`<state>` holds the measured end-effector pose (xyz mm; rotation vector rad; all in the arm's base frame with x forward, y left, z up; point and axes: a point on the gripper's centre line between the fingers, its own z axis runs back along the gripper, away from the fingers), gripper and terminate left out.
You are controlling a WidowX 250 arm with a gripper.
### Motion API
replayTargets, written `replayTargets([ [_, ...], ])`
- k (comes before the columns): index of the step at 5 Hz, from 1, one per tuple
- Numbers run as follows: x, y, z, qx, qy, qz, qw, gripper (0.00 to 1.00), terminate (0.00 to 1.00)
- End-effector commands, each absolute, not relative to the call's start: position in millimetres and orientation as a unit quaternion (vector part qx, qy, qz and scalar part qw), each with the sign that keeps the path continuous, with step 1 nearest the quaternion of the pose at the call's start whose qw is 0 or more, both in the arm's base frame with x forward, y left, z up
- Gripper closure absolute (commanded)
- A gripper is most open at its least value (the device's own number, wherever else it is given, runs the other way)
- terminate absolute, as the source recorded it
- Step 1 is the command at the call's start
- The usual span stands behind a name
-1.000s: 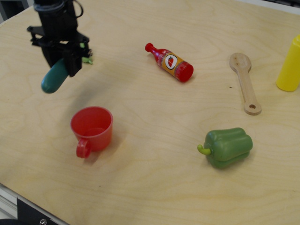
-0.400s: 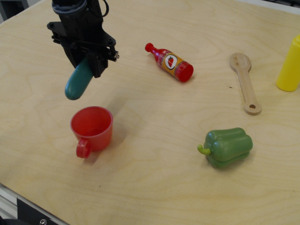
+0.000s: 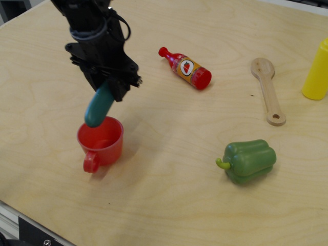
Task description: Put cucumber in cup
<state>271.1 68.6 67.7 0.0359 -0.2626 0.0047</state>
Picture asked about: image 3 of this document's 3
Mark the green toy bell pepper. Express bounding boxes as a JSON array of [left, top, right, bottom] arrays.
[[215, 139, 277, 185]]

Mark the red plastic cup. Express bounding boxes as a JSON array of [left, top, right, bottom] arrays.
[[77, 117, 124, 173]]

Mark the red toy ketchup bottle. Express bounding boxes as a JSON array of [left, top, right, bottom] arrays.
[[158, 47, 212, 90]]

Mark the yellow plastic bottle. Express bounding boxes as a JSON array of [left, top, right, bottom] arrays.
[[301, 38, 327, 100]]

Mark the wooden spoon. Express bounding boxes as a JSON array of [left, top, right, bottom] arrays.
[[250, 58, 286, 126]]

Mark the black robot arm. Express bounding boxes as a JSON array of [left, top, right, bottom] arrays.
[[53, 1, 142, 101]]

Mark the black corner bracket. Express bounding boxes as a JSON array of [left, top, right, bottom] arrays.
[[18, 216, 74, 246]]

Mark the dark green toy cucumber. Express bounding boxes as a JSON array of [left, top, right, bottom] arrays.
[[85, 82, 114, 128]]

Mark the aluminium table frame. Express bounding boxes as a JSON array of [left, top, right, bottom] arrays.
[[0, 199, 77, 246]]

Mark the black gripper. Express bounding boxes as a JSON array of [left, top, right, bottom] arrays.
[[65, 17, 142, 102]]

